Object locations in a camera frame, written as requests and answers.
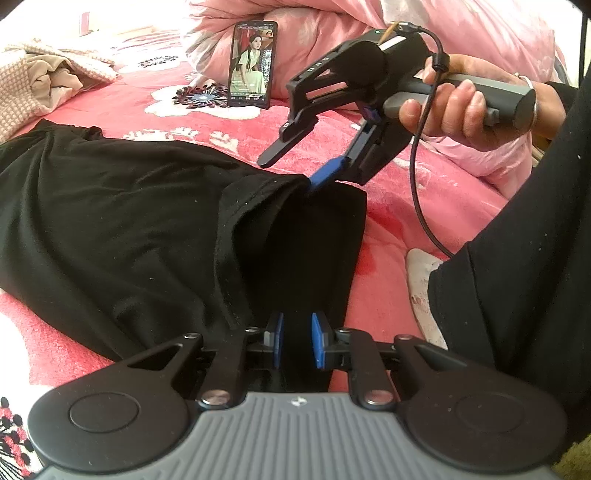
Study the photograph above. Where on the beige sweatshirt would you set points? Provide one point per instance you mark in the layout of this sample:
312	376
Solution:
46	74

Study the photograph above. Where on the black t-shirt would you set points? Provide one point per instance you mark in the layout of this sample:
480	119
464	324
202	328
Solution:
115	221

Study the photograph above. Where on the red floral blanket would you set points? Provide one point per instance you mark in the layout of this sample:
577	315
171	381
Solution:
392	221

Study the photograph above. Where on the green fuzzy cloth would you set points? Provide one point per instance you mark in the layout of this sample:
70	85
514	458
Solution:
577	461

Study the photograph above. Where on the black smartphone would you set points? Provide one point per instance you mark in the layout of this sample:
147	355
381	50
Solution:
251	64

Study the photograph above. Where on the pink quilt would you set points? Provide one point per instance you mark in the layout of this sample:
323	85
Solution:
323	27

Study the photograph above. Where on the person's right hand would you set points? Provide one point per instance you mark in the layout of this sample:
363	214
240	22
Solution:
452	115

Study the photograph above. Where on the cream nightstand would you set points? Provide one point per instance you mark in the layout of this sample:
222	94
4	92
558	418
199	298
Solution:
124	32

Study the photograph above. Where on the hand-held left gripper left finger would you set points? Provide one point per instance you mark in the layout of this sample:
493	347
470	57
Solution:
278	341

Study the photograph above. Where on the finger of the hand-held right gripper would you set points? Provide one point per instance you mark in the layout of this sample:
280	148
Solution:
295	129
328	173

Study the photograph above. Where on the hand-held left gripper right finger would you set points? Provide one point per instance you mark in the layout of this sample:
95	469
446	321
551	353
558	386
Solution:
318	341

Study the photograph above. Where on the person's right forearm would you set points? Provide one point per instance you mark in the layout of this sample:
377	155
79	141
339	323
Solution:
572	120

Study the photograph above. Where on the person's black clothing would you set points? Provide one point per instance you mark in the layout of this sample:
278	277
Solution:
508	300

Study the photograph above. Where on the houndstooth knit sweater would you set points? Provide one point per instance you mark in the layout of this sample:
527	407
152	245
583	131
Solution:
14	106

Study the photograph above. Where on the white garment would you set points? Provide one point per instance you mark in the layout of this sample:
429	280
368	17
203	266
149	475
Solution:
60	98

